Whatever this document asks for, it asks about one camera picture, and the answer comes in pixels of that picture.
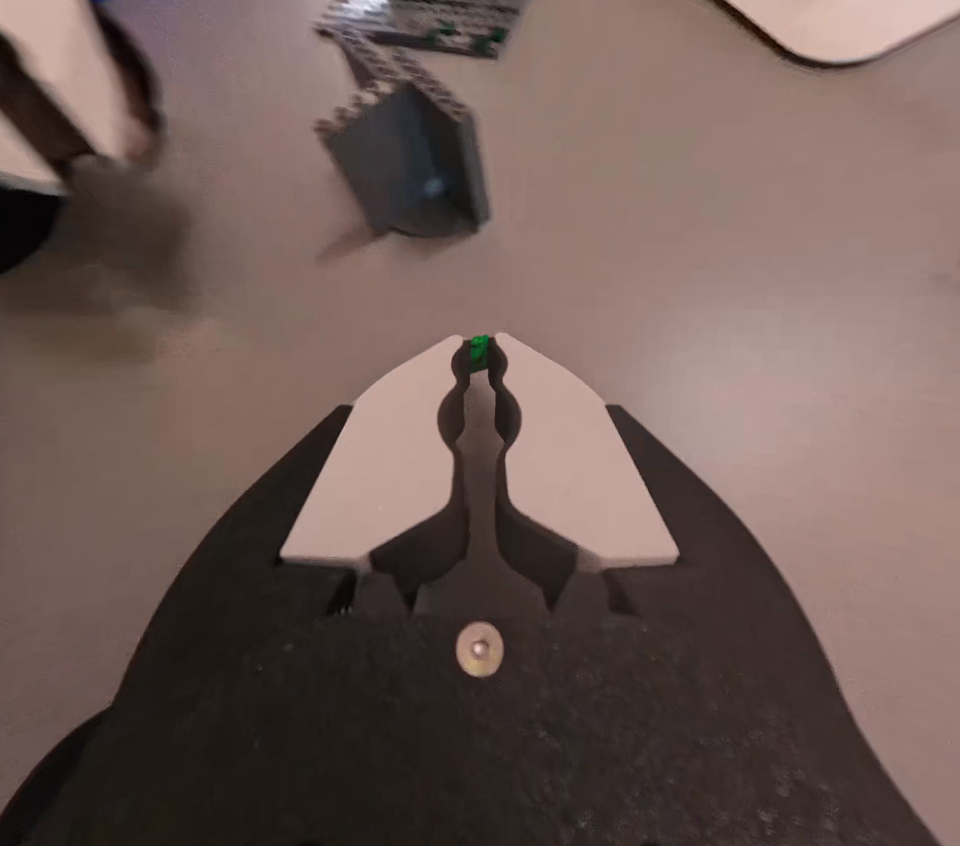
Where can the grey brick wall assembly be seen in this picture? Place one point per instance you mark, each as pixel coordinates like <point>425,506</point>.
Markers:
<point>405,163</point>

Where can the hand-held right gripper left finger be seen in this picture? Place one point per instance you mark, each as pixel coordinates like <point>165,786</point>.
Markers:
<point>375,478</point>

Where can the green corner brick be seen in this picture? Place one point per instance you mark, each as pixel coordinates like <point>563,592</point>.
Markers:
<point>478,351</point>

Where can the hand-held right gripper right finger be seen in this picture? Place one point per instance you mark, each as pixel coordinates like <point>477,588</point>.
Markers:
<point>585,478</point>

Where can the grey desk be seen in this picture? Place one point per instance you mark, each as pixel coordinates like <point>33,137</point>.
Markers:
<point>712,261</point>

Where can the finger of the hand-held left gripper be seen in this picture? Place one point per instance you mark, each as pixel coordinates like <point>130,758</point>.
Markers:
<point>52,13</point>
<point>19,167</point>

